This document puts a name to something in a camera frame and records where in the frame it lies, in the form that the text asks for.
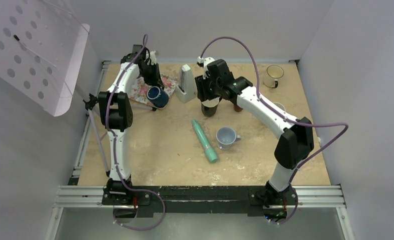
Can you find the white perforated panel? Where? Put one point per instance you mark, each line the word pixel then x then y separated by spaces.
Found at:
pixel 42 44

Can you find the light green mug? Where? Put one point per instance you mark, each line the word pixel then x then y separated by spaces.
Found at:
pixel 281 106

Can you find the white wedge-shaped device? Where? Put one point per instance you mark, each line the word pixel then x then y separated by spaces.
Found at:
pixel 186 89

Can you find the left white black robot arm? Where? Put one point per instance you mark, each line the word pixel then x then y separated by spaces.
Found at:
pixel 117 114

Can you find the brown striped mug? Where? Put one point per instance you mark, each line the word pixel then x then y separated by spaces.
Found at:
pixel 237 108

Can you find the white upside-down mug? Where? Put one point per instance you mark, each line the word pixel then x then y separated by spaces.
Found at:
pixel 226 137

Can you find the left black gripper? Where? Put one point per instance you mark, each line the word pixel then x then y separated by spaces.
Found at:
pixel 155 80

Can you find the beige mug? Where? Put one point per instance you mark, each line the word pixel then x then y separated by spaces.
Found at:
pixel 273 74

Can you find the dark blue mug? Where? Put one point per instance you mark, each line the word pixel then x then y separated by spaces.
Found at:
pixel 157 96

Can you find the teal cylindrical tube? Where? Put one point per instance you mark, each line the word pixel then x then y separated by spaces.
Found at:
pixel 209 151

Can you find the black mug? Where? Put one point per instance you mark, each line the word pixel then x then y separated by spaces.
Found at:
pixel 209 107

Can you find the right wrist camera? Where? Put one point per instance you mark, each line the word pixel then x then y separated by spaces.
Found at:
pixel 203 63

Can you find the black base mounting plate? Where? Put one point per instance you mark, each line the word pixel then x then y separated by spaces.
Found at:
pixel 251 200

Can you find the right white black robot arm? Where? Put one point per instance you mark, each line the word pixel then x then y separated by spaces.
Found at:
pixel 295 136

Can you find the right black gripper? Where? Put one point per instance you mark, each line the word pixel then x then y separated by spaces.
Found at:
pixel 203 94

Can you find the aluminium frame rail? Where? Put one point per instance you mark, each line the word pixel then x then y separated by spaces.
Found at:
pixel 309 196

